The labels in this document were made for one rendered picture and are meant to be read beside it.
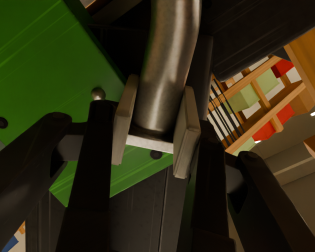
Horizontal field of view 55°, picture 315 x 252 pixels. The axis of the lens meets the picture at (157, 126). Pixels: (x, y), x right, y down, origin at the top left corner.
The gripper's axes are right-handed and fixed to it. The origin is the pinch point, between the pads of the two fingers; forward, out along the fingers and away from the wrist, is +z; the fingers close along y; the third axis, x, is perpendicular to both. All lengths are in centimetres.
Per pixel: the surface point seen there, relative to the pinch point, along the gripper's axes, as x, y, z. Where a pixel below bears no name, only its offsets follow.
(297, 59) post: -4, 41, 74
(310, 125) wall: -267, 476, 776
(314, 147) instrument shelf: -18, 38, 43
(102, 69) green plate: 1.0, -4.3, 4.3
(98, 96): -0.9, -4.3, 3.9
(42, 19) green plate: 3.5, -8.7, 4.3
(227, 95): -81, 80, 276
